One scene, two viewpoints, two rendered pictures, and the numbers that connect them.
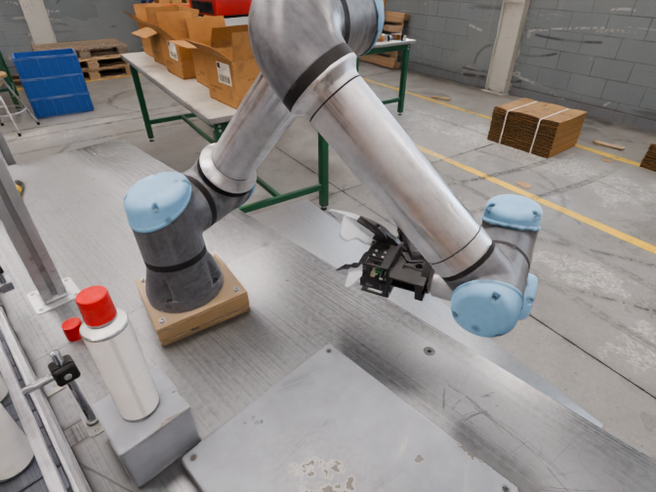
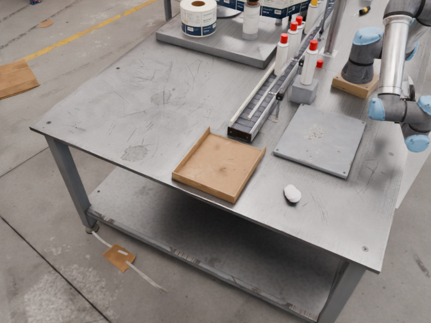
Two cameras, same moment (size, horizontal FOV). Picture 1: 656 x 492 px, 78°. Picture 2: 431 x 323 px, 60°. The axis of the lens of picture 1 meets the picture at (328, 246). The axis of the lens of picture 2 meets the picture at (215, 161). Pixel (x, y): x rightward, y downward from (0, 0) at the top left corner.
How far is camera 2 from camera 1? 1.23 m
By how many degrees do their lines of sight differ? 54
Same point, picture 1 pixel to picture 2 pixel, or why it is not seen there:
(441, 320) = (414, 156)
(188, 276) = (354, 68)
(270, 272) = not seen: hidden behind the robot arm
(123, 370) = (306, 65)
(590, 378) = not seen: outside the picture
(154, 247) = (353, 50)
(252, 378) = (337, 109)
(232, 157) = not seen: hidden behind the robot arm
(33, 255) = (331, 34)
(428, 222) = (381, 73)
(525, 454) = (363, 182)
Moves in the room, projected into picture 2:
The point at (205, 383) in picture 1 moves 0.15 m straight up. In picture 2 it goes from (326, 100) to (333, 73)
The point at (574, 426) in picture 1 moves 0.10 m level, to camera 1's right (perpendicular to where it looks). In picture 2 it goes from (388, 198) to (406, 220)
